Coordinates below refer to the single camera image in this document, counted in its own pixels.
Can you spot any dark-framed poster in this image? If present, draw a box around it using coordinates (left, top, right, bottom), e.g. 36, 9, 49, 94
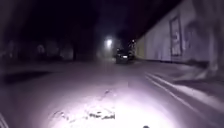
168, 15, 183, 57

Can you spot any grey asphalt road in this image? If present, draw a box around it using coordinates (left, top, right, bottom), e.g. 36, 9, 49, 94
0, 59, 224, 128

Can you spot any grey pavement with kerb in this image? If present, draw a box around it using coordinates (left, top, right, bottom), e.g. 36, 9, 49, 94
143, 59, 224, 115

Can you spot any dark car with lit plate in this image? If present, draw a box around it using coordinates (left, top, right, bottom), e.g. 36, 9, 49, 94
114, 48, 136, 65

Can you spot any dark fence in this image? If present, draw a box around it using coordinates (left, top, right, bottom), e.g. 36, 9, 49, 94
0, 38, 76, 63

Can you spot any long pale wall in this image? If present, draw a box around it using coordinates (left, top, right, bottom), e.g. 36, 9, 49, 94
134, 0, 224, 65

